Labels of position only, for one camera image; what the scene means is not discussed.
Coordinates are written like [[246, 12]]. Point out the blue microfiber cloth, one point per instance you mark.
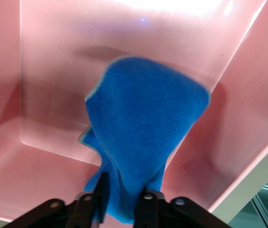
[[143, 114]]

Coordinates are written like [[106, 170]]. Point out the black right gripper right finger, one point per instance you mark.
[[148, 209]]

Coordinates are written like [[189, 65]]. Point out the pink plastic bin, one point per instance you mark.
[[41, 95]]

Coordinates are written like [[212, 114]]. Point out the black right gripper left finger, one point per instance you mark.
[[100, 197]]

